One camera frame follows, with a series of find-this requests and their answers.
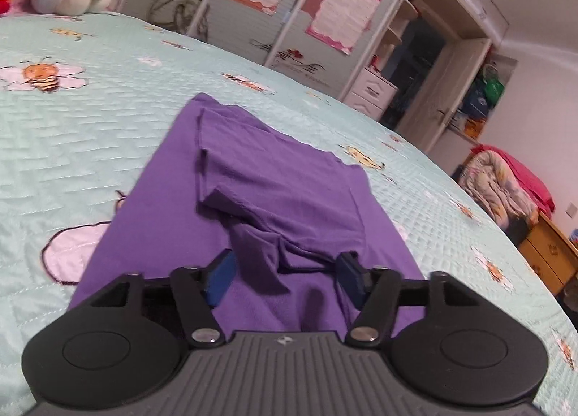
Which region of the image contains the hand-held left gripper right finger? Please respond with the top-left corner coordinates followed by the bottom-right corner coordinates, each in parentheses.
top-left (335, 252), bottom-right (479, 347)

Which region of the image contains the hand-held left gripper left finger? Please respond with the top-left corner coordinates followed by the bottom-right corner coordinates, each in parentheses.
top-left (90, 250), bottom-right (238, 348)

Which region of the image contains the purple t-shirt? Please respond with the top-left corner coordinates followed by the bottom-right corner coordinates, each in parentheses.
top-left (68, 92), bottom-right (425, 340)

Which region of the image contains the rolled floral quilt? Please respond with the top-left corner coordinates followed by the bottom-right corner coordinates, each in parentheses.
top-left (458, 145), bottom-right (543, 231)

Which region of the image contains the white drawer cabinet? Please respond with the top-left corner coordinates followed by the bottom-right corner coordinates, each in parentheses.
top-left (345, 68), bottom-right (398, 121)

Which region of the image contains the wooden desk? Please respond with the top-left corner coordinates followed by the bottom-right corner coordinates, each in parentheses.
top-left (517, 211), bottom-right (578, 295)

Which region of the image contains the bee-print quilted bedspread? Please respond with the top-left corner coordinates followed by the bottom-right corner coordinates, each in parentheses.
top-left (0, 12), bottom-right (578, 412)

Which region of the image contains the pink blanket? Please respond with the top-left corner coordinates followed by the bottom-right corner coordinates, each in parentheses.
top-left (488, 147), bottom-right (556, 216)

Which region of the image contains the white door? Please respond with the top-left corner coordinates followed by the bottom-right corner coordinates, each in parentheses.
top-left (400, 37), bottom-right (493, 155)

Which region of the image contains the blue bag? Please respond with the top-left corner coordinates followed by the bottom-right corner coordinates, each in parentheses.
top-left (463, 86), bottom-right (488, 119)

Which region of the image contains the green bag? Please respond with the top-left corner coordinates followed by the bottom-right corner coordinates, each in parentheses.
top-left (483, 66), bottom-right (505, 105)

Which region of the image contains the grey sliding-door wardrobe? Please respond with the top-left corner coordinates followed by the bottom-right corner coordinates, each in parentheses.
top-left (115, 0), bottom-right (420, 101)

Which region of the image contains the pink-bordered wall poster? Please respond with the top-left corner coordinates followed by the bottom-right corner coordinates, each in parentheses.
top-left (300, 0), bottom-right (382, 55)

